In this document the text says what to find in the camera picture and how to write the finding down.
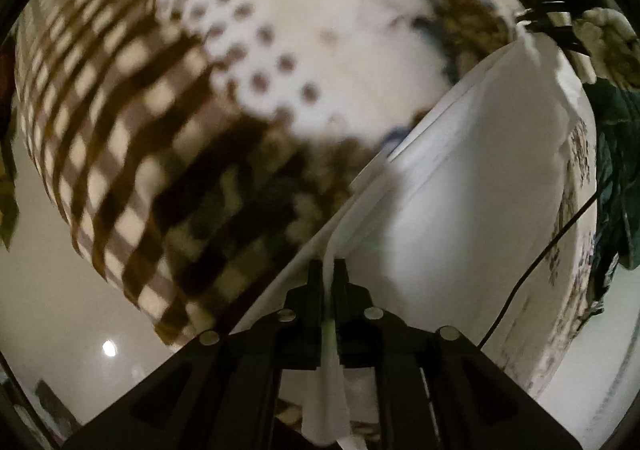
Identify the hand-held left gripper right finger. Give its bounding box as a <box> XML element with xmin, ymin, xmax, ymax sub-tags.
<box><xmin>333</xmin><ymin>259</ymin><xmax>583</xmax><ymax>450</ymax></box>

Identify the person's right hand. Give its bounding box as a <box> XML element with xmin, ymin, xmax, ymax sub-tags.
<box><xmin>572</xmin><ymin>6</ymin><xmax>640</xmax><ymax>92</ymax></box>

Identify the brown checked printed blanket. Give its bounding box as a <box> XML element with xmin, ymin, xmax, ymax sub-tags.
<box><xmin>12</xmin><ymin>0</ymin><xmax>602</xmax><ymax>397</ymax></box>

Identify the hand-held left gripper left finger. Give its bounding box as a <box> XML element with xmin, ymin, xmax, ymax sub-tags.
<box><xmin>62</xmin><ymin>260</ymin><xmax>326</xmax><ymax>450</ymax></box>

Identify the white small garment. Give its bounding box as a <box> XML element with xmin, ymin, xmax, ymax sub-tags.
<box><xmin>235</xmin><ymin>36</ymin><xmax>587</xmax><ymax>450</ymax></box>

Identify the person's right forearm green sleeve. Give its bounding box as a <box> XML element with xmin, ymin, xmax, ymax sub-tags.
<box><xmin>582</xmin><ymin>79</ymin><xmax>640</xmax><ymax>313</ymax></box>

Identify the dark olive cloth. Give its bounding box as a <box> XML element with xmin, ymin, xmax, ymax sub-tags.
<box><xmin>0</xmin><ymin>30</ymin><xmax>21</xmax><ymax>252</ymax></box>

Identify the black cable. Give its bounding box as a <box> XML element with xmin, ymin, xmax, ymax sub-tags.
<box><xmin>477</xmin><ymin>190</ymin><xmax>599</xmax><ymax>350</ymax></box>

